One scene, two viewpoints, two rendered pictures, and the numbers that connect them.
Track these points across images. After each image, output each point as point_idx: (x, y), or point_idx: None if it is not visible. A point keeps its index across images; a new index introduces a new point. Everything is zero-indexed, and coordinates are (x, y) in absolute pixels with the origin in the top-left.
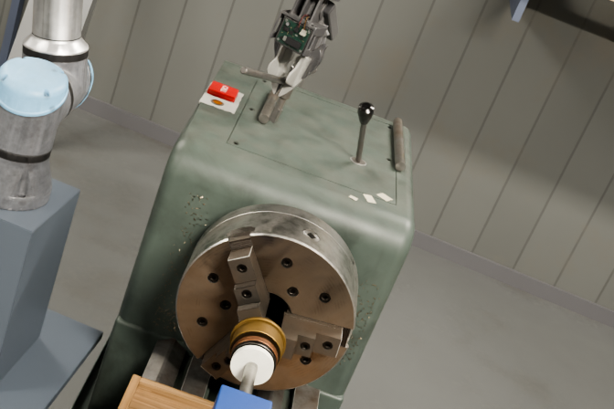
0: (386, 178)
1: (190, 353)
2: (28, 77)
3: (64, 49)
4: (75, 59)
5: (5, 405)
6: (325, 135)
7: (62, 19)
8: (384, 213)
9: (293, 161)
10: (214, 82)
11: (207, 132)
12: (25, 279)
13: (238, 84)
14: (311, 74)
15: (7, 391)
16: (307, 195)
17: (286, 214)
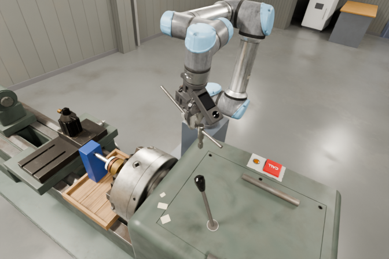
0: (192, 237)
1: None
2: (206, 85)
3: (226, 90)
4: (226, 95)
5: None
6: (245, 217)
7: (230, 80)
8: (147, 208)
9: None
10: (279, 164)
11: (216, 146)
12: (184, 137)
13: (296, 184)
14: (215, 144)
15: None
16: (168, 174)
17: (154, 160)
